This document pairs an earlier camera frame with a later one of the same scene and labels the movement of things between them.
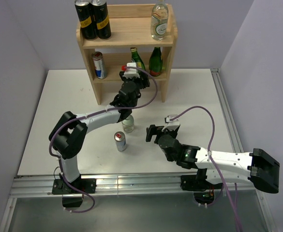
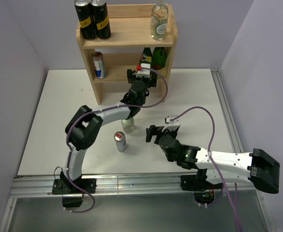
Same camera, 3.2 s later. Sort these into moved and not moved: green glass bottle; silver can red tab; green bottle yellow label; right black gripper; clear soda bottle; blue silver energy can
Moved: green glass bottle; green bottle yellow label
Not moved: blue silver energy can; silver can red tab; right black gripper; clear soda bottle
